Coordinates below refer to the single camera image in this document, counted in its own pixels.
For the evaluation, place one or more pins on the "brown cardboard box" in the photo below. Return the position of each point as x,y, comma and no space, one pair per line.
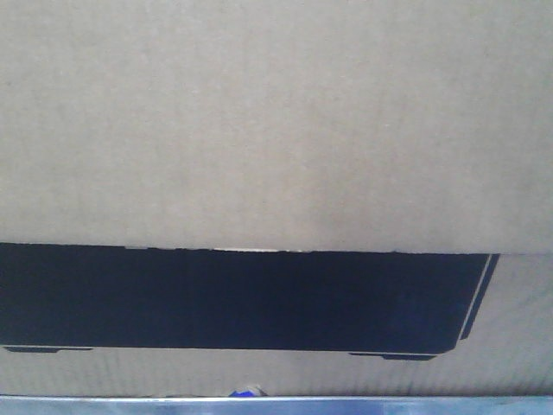
408,126

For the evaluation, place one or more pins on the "upper blue plastic bin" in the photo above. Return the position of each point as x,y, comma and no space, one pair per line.
247,392

